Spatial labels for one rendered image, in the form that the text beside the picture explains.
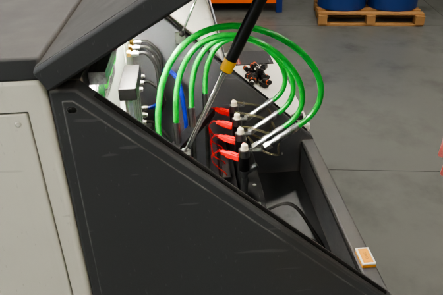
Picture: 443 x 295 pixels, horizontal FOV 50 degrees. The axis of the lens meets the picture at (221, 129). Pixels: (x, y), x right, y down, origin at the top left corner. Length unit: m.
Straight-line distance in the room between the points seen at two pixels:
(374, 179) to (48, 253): 2.46
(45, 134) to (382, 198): 2.42
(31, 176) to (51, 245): 0.14
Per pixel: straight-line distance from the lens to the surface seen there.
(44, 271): 0.91
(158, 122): 1.10
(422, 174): 3.23
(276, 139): 1.14
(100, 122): 0.72
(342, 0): 5.95
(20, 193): 0.81
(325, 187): 1.33
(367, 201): 2.90
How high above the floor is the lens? 1.72
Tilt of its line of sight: 29 degrees down
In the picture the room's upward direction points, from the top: 1 degrees counter-clockwise
